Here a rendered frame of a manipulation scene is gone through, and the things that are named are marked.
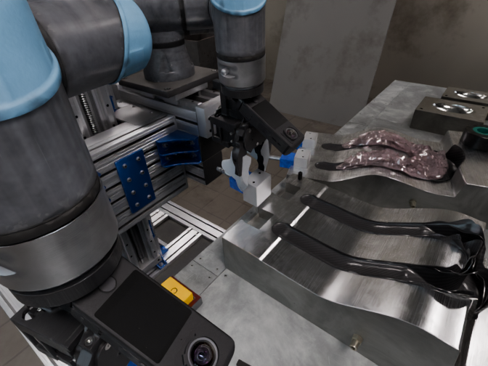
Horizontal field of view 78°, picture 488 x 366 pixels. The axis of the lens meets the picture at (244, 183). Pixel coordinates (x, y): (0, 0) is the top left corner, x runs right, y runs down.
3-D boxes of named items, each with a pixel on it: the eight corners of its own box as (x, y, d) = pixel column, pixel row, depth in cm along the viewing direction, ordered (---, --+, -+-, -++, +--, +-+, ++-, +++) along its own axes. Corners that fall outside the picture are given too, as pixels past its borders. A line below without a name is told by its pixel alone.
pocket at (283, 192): (270, 205, 69) (270, 192, 67) (282, 193, 72) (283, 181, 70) (287, 213, 67) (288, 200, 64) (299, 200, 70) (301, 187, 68)
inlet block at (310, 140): (271, 149, 94) (271, 134, 91) (275, 142, 98) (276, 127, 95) (313, 156, 90) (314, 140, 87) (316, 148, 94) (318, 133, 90)
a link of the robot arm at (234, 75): (274, 51, 47) (241, 68, 42) (274, 80, 50) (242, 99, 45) (237, 43, 50) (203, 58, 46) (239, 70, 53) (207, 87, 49)
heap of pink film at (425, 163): (334, 173, 77) (338, 147, 72) (342, 141, 90) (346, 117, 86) (450, 192, 69) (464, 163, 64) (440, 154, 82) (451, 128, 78)
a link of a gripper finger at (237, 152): (244, 168, 59) (249, 125, 54) (251, 171, 58) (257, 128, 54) (228, 176, 56) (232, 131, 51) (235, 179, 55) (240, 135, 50)
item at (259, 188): (210, 183, 68) (208, 164, 65) (225, 171, 71) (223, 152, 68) (256, 207, 62) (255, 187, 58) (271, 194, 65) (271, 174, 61)
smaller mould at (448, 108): (409, 127, 108) (415, 109, 104) (420, 113, 118) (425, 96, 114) (475, 142, 98) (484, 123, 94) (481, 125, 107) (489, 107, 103)
